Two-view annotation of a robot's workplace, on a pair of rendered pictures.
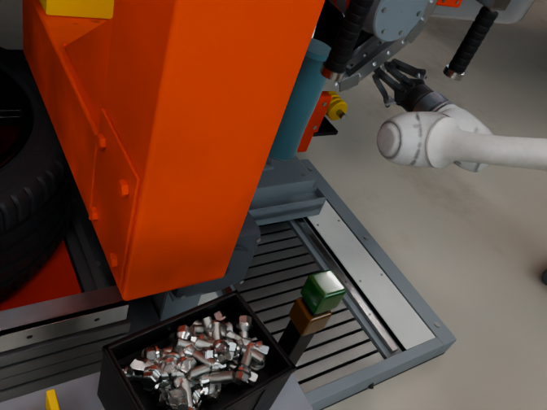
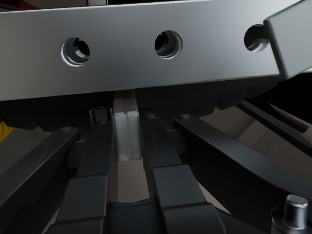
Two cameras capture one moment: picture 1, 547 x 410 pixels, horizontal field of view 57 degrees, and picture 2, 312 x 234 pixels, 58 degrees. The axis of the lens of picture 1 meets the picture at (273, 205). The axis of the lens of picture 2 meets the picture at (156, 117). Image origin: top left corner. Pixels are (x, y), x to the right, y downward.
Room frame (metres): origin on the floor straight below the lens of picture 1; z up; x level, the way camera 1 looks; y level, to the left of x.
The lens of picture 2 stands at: (1.15, -0.20, 0.68)
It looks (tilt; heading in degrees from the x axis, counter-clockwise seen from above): 9 degrees down; 27
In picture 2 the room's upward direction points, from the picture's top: 41 degrees clockwise
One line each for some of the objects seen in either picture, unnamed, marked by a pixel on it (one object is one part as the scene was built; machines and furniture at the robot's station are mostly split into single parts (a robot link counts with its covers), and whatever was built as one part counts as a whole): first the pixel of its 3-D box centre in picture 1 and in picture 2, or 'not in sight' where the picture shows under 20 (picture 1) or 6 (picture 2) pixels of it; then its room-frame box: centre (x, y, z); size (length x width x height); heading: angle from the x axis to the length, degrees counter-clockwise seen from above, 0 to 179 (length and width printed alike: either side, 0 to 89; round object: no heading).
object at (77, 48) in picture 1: (103, 39); not in sight; (0.77, 0.38, 0.69); 0.52 x 0.17 x 0.35; 44
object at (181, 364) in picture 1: (195, 378); not in sight; (0.36, 0.01, 0.51); 0.20 x 0.14 x 0.13; 143
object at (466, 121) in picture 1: (460, 140); not in sight; (1.06, -0.33, 0.64); 0.16 x 0.13 x 0.11; 44
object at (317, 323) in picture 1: (309, 314); not in sight; (0.46, -0.10, 0.59); 0.04 x 0.04 x 0.04; 44
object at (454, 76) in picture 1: (471, 41); not in sight; (1.10, -0.25, 0.83); 0.04 x 0.04 x 0.16
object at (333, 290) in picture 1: (322, 291); not in sight; (0.46, -0.10, 0.64); 0.04 x 0.04 x 0.04; 44
